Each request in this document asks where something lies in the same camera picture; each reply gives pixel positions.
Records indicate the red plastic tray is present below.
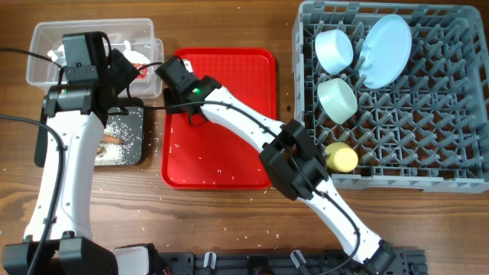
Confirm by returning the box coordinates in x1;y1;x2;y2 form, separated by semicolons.
160;47;277;190

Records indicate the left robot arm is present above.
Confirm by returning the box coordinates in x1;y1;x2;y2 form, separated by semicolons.
2;48;158;274

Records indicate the white crumpled tissue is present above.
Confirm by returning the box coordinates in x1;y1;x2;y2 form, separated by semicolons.
47;40;150;66

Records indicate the pale blue bowl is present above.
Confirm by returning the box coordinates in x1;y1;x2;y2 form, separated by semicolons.
315;29;354;74

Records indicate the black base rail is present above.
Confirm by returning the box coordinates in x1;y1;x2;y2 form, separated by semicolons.
160;248;429;275

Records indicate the yellow plastic cup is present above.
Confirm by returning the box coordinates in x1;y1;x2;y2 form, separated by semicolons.
325;142;359;173

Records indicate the grey-blue dishwasher rack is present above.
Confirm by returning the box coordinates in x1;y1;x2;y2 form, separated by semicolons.
292;1;488;193

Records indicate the pale green bowl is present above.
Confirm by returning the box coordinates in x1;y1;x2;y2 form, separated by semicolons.
317;78;358;125

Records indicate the white rice pile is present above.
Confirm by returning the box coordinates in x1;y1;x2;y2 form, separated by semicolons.
94;107;144;166

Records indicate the large pale blue plate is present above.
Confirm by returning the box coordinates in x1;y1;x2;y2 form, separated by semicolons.
358;15;413;89

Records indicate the clear plastic waste bin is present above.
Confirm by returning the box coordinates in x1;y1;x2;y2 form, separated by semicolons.
26;18;164;92

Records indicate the brown root vegetable piece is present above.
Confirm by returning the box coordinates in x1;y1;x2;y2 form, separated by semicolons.
102;134;125;145

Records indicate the red snack wrapper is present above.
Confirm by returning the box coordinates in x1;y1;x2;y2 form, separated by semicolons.
137;68;147;79

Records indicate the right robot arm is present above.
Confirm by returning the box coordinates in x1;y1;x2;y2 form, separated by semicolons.
154;57;396;274

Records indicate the black waste tray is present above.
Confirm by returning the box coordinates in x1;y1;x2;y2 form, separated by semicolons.
34;97;145;169

